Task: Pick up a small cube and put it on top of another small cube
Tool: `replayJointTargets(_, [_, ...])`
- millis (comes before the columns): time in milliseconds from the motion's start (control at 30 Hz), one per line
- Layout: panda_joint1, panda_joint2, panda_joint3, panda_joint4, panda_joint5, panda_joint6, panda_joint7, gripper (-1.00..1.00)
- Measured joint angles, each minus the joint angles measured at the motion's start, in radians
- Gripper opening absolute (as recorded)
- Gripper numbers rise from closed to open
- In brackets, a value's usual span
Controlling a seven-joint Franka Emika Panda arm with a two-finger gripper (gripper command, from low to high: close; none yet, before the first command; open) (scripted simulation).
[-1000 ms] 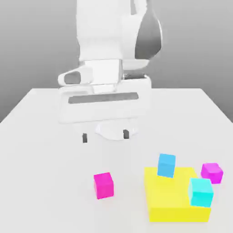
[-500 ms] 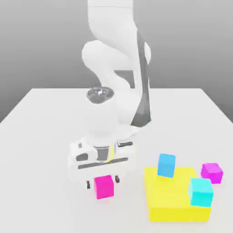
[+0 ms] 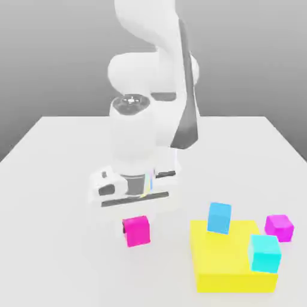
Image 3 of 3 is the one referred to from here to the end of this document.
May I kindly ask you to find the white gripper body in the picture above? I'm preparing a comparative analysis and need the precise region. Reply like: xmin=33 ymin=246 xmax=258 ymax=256
xmin=95 ymin=185 xmax=179 ymax=222

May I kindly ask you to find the small magenta cube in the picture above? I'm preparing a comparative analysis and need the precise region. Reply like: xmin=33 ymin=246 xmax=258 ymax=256
xmin=122 ymin=215 xmax=151 ymax=248

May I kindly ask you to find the small blue cube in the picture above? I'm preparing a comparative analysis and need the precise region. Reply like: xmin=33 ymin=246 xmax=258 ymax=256
xmin=207 ymin=201 xmax=233 ymax=235

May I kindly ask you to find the small cyan cube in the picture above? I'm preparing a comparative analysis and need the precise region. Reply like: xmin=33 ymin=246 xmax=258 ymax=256
xmin=248 ymin=234 xmax=282 ymax=274

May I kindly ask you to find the small purple cube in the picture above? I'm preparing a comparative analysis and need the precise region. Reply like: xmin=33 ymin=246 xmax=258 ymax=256
xmin=264 ymin=214 xmax=295 ymax=243

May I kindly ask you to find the large yellow box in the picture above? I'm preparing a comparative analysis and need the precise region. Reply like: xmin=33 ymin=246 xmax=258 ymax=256
xmin=189 ymin=219 xmax=279 ymax=294

